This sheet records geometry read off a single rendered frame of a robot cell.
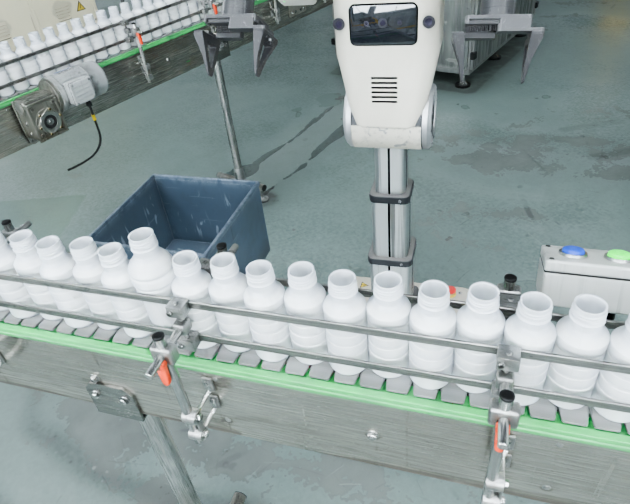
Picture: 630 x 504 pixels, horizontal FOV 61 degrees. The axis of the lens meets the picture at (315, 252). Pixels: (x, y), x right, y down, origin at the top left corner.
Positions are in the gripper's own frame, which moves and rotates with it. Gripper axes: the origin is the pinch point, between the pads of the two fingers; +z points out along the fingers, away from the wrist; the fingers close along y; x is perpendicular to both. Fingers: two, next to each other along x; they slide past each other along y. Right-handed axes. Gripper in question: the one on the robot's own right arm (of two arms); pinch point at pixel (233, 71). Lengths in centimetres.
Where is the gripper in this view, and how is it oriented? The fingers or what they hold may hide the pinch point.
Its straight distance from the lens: 105.4
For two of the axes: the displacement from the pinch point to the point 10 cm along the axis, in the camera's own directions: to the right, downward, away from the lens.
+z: -0.9, 9.9, 0.8
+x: 3.2, -0.5, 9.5
